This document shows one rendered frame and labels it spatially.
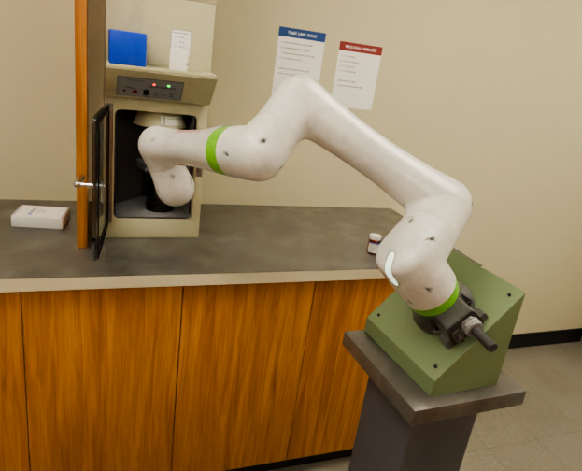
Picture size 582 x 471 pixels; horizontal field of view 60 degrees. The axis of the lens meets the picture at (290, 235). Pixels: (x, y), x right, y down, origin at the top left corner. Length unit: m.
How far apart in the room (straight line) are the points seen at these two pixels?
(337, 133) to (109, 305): 0.87
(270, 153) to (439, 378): 0.61
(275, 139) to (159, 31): 0.73
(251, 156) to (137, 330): 0.80
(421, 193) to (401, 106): 1.39
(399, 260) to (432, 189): 0.19
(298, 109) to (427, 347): 0.61
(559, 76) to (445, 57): 0.72
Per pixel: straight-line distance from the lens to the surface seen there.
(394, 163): 1.16
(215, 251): 1.75
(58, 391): 1.79
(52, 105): 2.15
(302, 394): 2.00
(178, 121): 1.78
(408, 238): 1.10
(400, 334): 1.29
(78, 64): 1.61
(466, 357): 1.21
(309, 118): 1.15
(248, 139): 1.08
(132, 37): 1.59
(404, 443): 1.33
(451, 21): 2.63
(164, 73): 1.60
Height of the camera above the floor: 1.61
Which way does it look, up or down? 20 degrees down
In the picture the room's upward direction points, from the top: 8 degrees clockwise
